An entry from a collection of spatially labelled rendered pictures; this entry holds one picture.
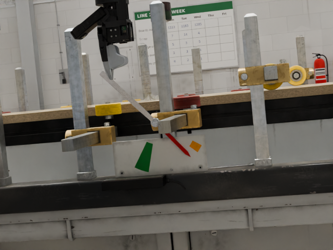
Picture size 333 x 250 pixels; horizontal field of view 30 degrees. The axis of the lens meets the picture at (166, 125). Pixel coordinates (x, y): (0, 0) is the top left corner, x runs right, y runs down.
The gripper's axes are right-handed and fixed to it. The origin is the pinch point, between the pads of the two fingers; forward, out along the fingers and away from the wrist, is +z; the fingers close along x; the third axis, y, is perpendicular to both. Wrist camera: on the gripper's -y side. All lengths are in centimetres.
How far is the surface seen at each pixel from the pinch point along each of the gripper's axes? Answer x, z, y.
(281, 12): 718, -92, 65
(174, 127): -16.1, 14.5, 19.1
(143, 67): 115, -7, -14
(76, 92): 6.4, 3.5, -11.4
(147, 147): 5.7, 20.6, 7.4
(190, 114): 5.7, 12.5, 20.1
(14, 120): 28, 10, -40
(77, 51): 6.3, -7.7, -9.8
